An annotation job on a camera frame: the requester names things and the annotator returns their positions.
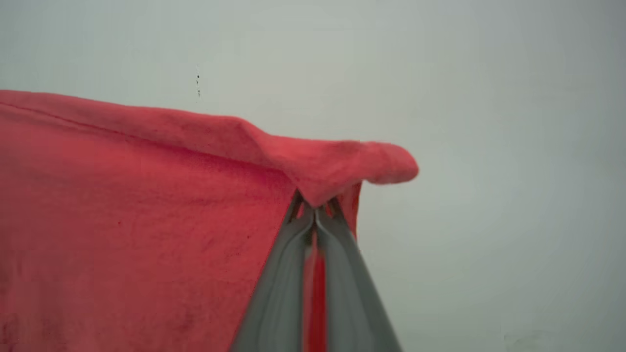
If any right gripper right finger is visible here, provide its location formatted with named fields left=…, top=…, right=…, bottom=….
left=315, top=197, right=403, bottom=352

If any red fleece garment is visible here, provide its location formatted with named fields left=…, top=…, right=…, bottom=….
left=0, top=89, right=420, bottom=352

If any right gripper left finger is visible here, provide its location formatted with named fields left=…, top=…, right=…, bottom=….
left=230, top=191, right=314, bottom=352

